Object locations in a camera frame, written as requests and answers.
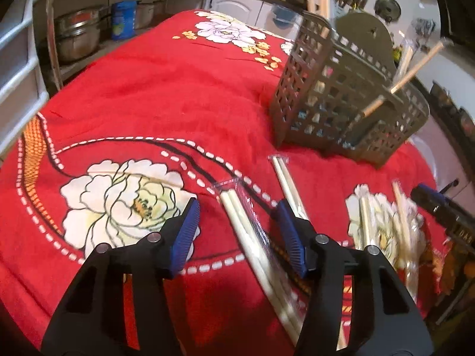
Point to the blue canister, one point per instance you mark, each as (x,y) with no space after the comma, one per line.
(123,19)

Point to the stainless steel pot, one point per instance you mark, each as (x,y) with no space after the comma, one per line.
(78,33)

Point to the blue bag on cabinet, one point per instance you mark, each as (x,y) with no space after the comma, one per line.
(283,17)

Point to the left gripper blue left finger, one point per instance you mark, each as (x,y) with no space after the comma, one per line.
(90,318)

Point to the hanging pot lid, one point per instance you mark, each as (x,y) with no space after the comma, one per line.
(388,10)

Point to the red floral tablecloth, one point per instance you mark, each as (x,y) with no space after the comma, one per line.
(142,130)

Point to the white plastic drawer unit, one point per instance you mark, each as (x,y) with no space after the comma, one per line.
(23,92)

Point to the person right hand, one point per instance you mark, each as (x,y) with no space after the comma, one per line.
(448,265)

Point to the grey plastic utensil basket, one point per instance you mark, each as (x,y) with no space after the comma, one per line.
(334,96)

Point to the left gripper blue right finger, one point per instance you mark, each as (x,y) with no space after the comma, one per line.
(384,319)

